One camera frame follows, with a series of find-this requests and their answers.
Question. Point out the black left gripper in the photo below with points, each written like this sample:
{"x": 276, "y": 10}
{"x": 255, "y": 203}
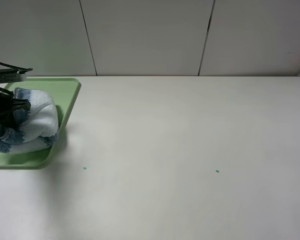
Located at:
{"x": 0, "y": 105}

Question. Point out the blue white striped towel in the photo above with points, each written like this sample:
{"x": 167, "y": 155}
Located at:
{"x": 38, "y": 128}

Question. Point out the green plastic tray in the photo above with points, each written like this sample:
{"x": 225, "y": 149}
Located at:
{"x": 64, "y": 92}

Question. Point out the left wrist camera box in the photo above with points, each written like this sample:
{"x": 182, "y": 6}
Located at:
{"x": 13, "y": 75}

